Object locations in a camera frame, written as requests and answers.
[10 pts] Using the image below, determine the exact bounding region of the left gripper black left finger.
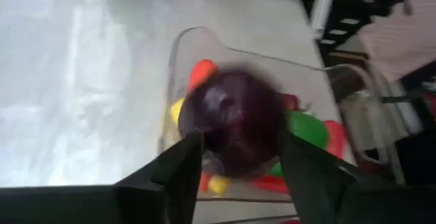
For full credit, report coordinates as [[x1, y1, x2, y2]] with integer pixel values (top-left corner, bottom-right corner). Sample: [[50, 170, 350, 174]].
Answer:
[[0, 131, 205, 224]]

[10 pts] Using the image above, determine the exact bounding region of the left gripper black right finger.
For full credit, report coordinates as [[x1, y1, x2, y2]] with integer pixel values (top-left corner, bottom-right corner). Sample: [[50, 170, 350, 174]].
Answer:
[[279, 130, 436, 224]]

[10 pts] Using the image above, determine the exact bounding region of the bright red chili pepper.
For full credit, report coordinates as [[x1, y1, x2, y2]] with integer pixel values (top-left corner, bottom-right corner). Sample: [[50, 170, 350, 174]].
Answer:
[[200, 172, 290, 195]]

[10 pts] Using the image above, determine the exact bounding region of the red bell pepper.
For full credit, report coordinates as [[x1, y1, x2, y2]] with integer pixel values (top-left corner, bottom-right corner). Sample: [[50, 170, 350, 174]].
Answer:
[[323, 120, 348, 160]]

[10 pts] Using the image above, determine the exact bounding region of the green bell pepper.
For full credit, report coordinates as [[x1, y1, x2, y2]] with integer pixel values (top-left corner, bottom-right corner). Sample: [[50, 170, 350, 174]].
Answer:
[[268, 110, 330, 179]]

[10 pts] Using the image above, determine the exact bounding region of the yellow corn cob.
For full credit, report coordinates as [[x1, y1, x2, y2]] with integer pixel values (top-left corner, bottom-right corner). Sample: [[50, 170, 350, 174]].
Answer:
[[169, 97, 231, 196]]

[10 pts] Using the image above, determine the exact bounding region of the dark red chili pepper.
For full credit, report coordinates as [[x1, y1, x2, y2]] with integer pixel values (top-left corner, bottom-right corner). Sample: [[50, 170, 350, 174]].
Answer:
[[282, 93, 300, 112]]

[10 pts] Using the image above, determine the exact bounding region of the purple onion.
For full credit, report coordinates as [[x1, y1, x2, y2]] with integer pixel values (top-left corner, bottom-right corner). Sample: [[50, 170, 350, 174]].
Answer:
[[177, 67, 286, 179]]

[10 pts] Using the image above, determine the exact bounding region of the orange carrot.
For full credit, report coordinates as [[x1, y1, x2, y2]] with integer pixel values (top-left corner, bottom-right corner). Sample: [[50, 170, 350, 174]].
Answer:
[[187, 59, 219, 94]]

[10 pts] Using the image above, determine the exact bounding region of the clear plastic container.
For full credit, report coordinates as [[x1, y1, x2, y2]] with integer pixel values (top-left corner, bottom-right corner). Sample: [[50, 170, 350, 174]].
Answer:
[[158, 25, 358, 204], [323, 63, 409, 174]]

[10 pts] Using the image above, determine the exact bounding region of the white table mat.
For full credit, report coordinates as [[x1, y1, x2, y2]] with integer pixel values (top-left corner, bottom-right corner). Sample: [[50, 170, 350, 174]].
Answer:
[[0, 0, 358, 224]]

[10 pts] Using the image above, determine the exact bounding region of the black metal table frame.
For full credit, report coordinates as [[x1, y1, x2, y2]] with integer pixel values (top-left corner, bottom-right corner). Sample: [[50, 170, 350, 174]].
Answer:
[[211, 0, 436, 68]]

